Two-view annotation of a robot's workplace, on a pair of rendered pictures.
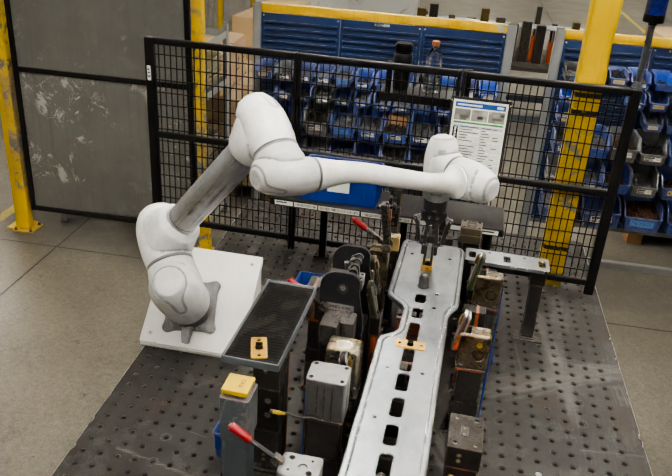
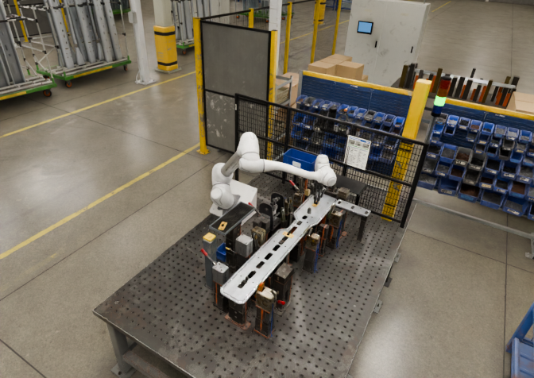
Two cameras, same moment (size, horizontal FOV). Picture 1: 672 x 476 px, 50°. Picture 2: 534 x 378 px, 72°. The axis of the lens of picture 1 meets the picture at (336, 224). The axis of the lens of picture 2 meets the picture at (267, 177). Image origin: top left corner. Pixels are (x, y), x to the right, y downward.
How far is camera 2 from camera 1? 1.07 m
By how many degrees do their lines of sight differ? 19
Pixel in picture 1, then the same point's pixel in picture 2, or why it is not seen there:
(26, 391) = (183, 218)
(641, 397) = (435, 278)
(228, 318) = not seen: hidden behind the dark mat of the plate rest
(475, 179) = (325, 176)
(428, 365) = (289, 244)
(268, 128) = (247, 147)
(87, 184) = (226, 138)
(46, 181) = (211, 135)
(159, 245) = (216, 179)
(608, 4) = (416, 105)
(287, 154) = (251, 158)
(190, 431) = not seen: hidden behind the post
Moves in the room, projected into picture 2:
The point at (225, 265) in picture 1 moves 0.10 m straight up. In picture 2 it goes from (243, 189) to (243, 179)
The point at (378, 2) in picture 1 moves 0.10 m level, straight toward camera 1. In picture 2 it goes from (392, 56) to (392, 57)
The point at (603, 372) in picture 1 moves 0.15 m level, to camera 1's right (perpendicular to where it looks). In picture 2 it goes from (383, 262) to (403, 268)
